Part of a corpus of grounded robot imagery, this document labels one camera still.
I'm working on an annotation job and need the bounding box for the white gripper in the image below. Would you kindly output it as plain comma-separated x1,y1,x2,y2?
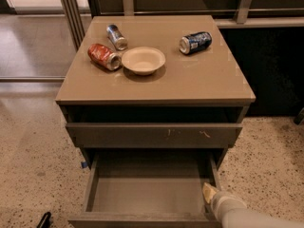
202,182,247,221

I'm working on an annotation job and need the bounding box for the grey drawer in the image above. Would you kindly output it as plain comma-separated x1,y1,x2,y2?
66,123,242,149
69,153,221,228

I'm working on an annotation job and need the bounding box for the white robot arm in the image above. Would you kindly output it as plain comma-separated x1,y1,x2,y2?
202,182,304,228

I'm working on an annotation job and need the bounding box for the grey drawer cabinet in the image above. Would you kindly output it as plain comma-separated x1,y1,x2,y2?
56,15,256,162

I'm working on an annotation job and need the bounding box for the grey top drawer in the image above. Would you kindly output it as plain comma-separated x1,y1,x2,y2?
66,123,242,149

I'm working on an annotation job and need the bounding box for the white paper bowl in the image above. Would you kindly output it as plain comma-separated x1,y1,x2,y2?
122,47,165,76

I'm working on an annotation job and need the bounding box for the dark blue soda can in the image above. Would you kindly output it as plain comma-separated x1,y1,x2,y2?
180,31,212,55

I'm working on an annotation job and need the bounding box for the black object on floor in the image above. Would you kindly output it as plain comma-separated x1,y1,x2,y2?
36,212,51,228

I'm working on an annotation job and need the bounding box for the red soda can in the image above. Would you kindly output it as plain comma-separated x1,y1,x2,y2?
87,44,121,71

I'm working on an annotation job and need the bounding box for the silver blue soda can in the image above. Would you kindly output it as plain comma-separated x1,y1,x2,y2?
106,24,127,50

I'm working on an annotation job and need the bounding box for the metal rail frame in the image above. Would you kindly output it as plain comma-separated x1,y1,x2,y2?
61,0,304,47

